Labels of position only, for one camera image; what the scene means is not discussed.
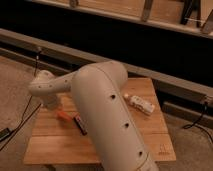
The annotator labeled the dark chocolate bar wrapper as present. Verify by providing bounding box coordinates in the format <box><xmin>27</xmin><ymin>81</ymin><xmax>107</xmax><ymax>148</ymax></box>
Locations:
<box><xmin>74</xmin><ymin>115</ymin><xmax>87</xmax><ymax>135</ymax></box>

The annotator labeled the black cable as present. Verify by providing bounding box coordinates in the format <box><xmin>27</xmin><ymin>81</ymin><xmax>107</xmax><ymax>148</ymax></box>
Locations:
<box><xmin>182</xmin><ymin>99</ymin><xmax>213</xmax><ymax>141</ymax></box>
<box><xmin>0</xmin><ymin>49</ymin><xmax>43</xmax><ymax>152</ymax></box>

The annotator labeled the white plastic bottle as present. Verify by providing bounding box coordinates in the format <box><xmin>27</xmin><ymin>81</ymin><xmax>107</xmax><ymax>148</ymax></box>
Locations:
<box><xmin>123</xmin><ymin>93</ymin><xmax>155</xmax><ymax>115</ymax></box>

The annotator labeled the black floor device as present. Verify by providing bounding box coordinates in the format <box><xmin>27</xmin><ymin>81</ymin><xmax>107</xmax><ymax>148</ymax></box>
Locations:
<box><xmin>0</xmin><ymin>128</ymin><xmax>12</xmax><ymax>142</ymax></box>

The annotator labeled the black cable right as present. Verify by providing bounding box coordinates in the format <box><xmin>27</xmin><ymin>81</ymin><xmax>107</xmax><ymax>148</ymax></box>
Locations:
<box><xmin>182</xmin><ymin>99</ymin><xmax>213</xmax><ymax>141</ymax></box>

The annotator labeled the wooden table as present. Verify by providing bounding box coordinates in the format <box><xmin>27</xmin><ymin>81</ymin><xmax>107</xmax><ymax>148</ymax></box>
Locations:
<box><xmin>24</xmin><ymin>78</ymin><xmax>176</xmax><ymax>165</ymax></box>

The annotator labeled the black cable left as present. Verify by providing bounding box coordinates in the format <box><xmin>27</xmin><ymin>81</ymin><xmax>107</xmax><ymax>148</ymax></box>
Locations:
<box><xmin>0</xmin><ymin>49</ymin><xmax>43</xmax><ymax>152</ymax></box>

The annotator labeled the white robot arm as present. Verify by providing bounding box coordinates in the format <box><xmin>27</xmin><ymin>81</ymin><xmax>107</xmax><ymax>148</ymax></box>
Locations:
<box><xmin>29</xmin><ymin>61</ymin><xmax>159</xmax><ymax>171</ymax></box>

